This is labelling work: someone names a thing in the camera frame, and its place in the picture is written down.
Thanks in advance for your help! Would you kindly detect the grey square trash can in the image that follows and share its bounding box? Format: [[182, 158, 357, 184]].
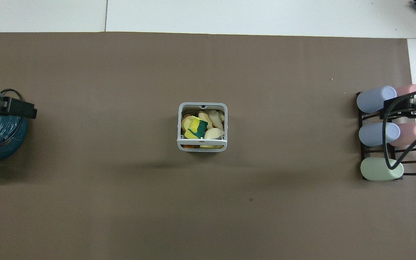
[[178, 103, 228, 151]]

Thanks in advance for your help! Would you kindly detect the pink plastic cup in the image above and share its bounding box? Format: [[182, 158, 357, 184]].
[[390, 122, 416, 147], [395, 84, 416, 100]]

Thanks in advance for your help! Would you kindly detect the blue plastic cup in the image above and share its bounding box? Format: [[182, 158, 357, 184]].
[[358, 122, 401, 147], [356, 86, 397, 113]]

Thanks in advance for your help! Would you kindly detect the black cable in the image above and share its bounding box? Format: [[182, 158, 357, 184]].
[[0, 88, 26, 147], [382, 89, 416, 170]]

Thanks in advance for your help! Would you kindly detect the grey trash can lid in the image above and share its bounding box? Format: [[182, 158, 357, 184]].
[[177, 138, 228, 152]]

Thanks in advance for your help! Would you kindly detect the black wire cup rack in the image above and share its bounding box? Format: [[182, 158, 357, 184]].
[[356, 92, 416, 181]]

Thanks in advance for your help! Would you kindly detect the cream peel scrap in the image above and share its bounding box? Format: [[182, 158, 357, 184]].
[[208, 110, 225, 131], [198, 112, 213, 130], [203, 128, 225, 140]]

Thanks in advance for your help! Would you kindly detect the yellow foam scrap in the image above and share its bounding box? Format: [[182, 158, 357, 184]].
[[181, 115, 208, 140]]

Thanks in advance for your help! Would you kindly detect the green plastic cup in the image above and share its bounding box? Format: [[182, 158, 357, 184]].
[[360, 157, 404, 181]]

